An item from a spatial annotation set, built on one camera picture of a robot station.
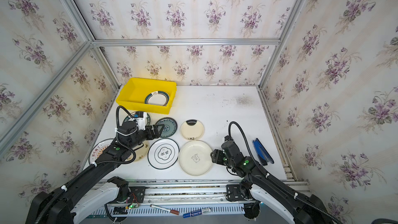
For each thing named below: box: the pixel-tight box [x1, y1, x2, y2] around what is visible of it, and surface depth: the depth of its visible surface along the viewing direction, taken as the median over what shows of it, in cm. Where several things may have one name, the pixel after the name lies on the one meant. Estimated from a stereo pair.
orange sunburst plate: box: [88, 137, 114, 165], surface depth 89 cm
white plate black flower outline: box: [147, 137, 180, 170], surface depth 88 cm
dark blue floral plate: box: [155, 117, 178, 138], surface depth 100 cm
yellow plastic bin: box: [115, 77, 178, 115], surface depth 117 cm
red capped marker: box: [149, 203, 180, 216], surface depth 71 cm
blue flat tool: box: [252, 137, 275, 166], surface depth 88 cm
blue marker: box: [182, 207, 212, 219], surface depth 69 cm
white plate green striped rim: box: [144, 90, 170, 107], surface depth 113 cm
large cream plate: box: [178, 140, 213, 176], surface depth 86 cm
